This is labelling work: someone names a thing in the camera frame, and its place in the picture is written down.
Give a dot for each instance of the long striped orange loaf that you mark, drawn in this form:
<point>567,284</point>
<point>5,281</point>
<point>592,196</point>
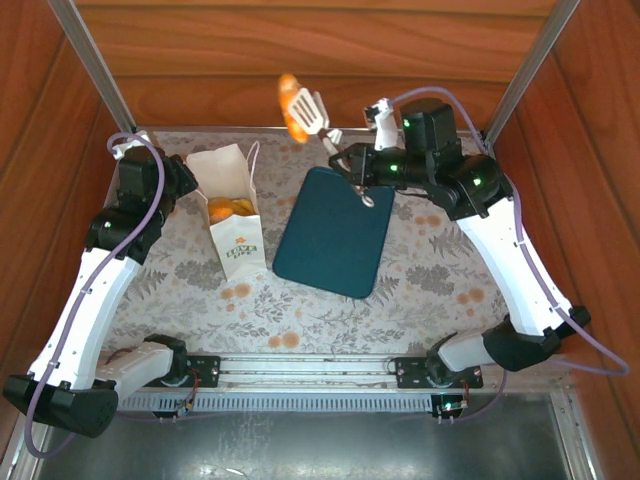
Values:
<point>286,95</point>

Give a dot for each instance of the sugar-coated oval bread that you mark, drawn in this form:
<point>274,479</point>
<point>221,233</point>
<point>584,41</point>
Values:
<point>220,210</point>

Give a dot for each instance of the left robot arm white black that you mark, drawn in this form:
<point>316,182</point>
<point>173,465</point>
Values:
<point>87,310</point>

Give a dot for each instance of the white paper bag green print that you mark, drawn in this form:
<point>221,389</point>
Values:
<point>240,245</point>

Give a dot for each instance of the dark teal tray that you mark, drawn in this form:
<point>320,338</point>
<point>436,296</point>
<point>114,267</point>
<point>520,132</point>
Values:
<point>330,240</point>

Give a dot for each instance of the thin aluminium table edge strip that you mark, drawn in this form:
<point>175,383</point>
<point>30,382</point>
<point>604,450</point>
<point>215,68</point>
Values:
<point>225,129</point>

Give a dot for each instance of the floral tablecloth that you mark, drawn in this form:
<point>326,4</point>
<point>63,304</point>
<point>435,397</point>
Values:
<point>320,320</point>

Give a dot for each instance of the small board with green light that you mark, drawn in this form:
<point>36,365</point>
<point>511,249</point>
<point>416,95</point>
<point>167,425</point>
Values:
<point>450,406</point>

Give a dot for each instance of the aluminium frame post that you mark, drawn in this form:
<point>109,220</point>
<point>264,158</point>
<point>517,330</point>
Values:
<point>93,60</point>
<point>535,60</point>

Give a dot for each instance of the aluminium front frame rail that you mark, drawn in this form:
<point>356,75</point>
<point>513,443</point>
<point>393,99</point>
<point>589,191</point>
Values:
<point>305,367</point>

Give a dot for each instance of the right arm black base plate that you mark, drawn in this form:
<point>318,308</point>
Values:
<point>410,372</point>

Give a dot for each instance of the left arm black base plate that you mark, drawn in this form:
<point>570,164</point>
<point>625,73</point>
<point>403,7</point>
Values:
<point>205,372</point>

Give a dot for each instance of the aluminium side rail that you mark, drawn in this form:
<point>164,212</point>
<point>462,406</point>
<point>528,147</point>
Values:
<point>20,460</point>
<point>570,435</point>

